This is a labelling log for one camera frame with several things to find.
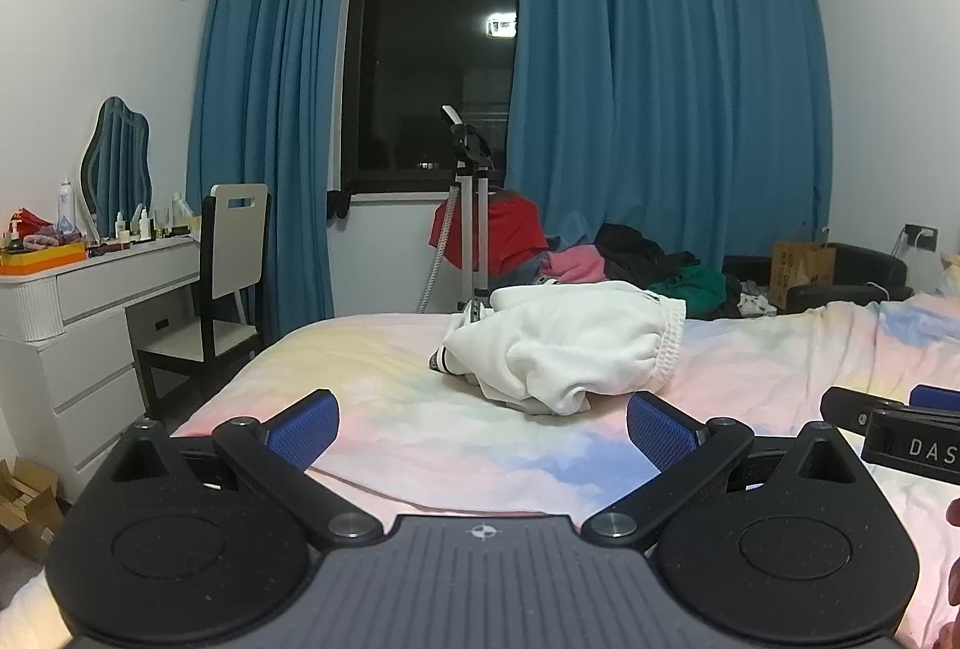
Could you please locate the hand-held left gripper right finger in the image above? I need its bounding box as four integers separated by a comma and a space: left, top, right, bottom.
581, 392, 871, 549

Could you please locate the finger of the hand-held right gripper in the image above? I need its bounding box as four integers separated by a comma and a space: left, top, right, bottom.
910, 384, 960, 411
820, 386, 916, 432

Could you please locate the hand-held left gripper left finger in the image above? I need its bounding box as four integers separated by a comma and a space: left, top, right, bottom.
101, 388, 385, 549

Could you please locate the person's right hand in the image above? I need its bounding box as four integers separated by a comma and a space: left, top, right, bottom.
946, 497, 960, 609

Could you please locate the brown cardboard box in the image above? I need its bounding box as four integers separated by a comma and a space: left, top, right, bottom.
771, 240, 837, 311

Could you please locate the black sofa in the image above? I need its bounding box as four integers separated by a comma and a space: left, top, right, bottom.
722, 242, 912, 313

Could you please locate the green garment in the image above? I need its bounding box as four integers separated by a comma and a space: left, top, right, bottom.
646, 265, 727, 313

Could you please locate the pastel cloud print bed sheet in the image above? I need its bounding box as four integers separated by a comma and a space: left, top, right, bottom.
0, 293, 960, 649

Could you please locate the black garment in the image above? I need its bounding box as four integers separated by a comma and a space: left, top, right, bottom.
596, 223, 700, 281

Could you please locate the pink garment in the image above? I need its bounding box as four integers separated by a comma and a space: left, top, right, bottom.
541, 244, 610, 284

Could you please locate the black and cream chair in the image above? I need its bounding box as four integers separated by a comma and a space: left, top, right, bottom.
135, 182, 271, 421

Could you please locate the blue garment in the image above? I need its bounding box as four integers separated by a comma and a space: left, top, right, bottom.
491, 248, 556, 290

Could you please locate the white dressing table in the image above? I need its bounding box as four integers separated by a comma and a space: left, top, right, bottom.
0, 234, 203, 492

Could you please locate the red garment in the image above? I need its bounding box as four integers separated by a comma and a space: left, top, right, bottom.
429, 190, 550, 271

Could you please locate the row of small cosmetic bottles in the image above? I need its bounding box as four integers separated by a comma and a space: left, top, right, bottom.
90, 191, 202, 253

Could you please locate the white garment steamer stand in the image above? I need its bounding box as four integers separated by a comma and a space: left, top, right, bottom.
416, 104, 496, 313

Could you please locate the narrow blue curtain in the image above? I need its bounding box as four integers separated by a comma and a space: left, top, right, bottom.
186, 0, 353, 342

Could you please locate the orange box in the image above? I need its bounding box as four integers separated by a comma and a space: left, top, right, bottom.
0, 242, 87, 277

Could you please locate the wavy edged mirror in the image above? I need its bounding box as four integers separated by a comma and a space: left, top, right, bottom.
80, 96, 155, 238

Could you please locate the white spray bottle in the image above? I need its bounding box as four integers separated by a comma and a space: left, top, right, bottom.
56, 176, 78, 238

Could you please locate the wide blue curtain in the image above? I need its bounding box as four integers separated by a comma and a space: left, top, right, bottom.
504, 0, 835, 313

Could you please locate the red pouch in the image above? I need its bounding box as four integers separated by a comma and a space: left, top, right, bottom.
9, 206, 53, 238

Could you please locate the dark framed window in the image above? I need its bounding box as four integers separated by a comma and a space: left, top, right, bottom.
341, 0, 520, 196

